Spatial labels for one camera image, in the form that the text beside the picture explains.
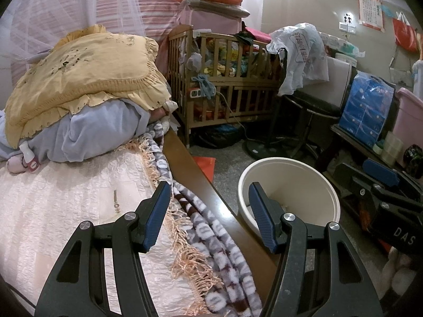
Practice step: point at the brown white patterned blanket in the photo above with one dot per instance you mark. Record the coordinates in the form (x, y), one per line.
(205, 237)

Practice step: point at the pink plastic tub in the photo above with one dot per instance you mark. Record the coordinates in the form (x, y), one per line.
(411, 115)

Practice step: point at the black fan base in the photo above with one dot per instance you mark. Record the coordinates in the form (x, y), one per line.
(264, 150)

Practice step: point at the wooden bed frame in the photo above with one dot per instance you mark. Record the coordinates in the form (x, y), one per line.
(211, 198)

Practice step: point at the pink soft item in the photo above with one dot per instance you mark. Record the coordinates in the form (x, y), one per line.
(16, 165)

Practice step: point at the colourful clothes pile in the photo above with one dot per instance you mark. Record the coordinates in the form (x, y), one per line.
(231, 59)

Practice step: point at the red wall poster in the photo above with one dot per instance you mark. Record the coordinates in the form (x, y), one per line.
(370, 11)

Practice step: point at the toilet paper pack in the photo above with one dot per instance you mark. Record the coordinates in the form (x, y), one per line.
(347, 48)

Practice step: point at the red hanging bag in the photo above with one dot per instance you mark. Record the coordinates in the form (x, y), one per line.
(404, 34)

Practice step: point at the dark round object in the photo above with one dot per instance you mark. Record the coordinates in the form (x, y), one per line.
(414, 160)

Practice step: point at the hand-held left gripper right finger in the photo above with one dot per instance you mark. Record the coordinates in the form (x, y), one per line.
(264, 218)

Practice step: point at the white bottle with red label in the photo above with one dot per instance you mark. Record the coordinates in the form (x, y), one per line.
(28, 153)

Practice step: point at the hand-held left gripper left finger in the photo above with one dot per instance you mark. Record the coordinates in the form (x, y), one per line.
(155, 218)

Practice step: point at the white plastic bag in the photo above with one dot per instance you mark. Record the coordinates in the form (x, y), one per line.
(304, 59)

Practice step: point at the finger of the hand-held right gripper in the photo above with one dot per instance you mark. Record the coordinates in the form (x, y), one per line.
(380, 171)
(360, 188)

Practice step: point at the pink storage box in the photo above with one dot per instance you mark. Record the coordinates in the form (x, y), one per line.
(211, 23)

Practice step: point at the lavender fleece blanket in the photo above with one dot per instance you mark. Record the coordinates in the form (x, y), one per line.
(99, 132)

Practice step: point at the white power strip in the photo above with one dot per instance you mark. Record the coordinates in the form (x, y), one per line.
(195, 92)

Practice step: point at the white waste bin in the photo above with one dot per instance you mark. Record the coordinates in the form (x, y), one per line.
(297, 185)

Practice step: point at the white mosquito net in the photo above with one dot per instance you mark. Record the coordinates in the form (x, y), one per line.
(49, 13)

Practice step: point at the white wall switch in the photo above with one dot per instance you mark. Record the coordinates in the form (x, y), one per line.
(347, 28)

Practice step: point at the blue tissue multipack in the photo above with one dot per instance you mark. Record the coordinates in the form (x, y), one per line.
(363, 105)

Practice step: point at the yellow quilted pillow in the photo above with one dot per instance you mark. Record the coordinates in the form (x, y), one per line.
(82, 79)

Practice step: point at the blue hanging cloth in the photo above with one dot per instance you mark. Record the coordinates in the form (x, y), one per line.
(205, 86)

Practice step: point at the clear plastic jar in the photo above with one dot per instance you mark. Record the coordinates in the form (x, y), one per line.
(393, 148)

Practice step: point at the wooden crib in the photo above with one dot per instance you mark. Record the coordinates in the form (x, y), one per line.
(238, 82)

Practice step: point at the red paper sheet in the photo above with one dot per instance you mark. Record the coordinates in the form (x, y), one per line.
(205, 168)

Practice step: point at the black chair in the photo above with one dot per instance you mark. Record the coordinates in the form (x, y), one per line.
(314, 104)

